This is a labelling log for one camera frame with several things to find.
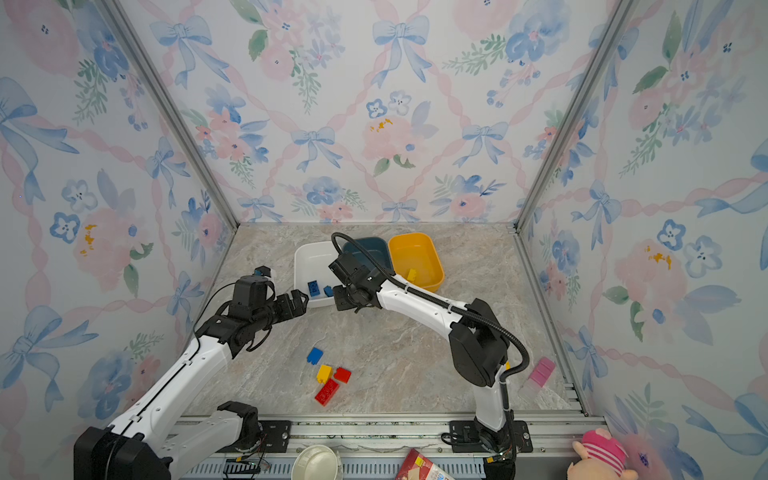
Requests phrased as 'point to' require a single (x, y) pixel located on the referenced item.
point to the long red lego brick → (327, 392)
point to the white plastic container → (312, 274)
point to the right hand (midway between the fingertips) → (341, 295)
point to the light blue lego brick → (315, 355)
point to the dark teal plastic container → (378, 250)
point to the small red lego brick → (342, 374)
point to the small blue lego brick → (329, 291)
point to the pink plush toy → (603, 458)
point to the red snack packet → (417, 466)
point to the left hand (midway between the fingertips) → (295, 298)
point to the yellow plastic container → (415, 259)
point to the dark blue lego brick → (313, 288)
